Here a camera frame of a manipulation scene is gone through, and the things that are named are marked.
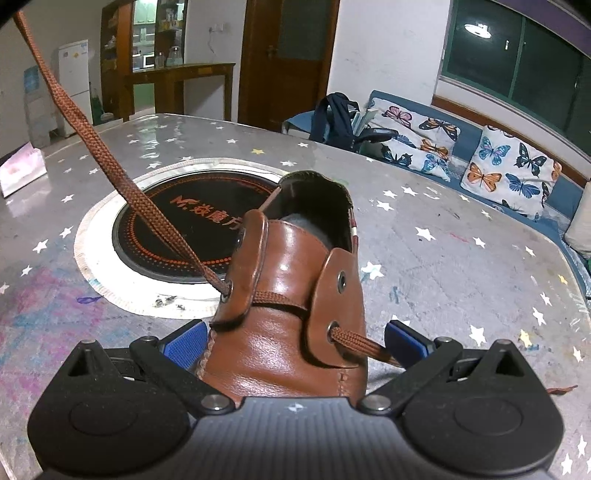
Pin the beige pillow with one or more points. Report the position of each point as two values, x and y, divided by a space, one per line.
581 226

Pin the white microwave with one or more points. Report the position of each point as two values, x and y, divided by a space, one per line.
149 61

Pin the stack of books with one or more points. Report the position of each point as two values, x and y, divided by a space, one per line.
364 121

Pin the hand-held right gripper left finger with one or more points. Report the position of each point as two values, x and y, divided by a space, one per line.
187 346

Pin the brown wooden door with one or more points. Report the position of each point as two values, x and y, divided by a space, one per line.
286 92

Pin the wide butterfly print pillow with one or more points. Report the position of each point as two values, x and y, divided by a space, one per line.
415 138

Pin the grey star print tablecloth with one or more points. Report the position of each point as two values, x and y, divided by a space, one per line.
438 277

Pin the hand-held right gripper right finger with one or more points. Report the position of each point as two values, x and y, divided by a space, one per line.
406 344

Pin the wooden shelf cabinet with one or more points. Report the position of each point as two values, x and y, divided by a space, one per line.
123 55

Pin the white wall outlet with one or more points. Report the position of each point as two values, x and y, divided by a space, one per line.
219 28

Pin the pink tissue packet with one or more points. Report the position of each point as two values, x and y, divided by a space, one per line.
21 170

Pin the white refrigerator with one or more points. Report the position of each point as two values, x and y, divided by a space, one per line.
74 83

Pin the green framed window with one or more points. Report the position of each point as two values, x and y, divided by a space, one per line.
531 60

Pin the round built-in induction cooktop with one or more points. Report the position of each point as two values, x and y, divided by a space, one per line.
161 203

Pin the wooden bar counter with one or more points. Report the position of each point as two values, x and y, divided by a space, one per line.
184 71

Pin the brown shoelace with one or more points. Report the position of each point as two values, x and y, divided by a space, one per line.
92 134

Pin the brown leather shoe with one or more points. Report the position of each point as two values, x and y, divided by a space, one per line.
277 323

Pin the square butterfly print pillow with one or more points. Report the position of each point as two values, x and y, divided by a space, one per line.
508 170

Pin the glass jar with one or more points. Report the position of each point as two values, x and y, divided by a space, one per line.
175 56

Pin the water dispenser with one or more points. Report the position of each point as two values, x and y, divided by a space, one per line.
39 110

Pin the dark blue backpack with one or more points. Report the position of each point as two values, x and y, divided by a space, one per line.
330 120

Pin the blue sofa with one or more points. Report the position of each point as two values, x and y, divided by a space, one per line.
570 198

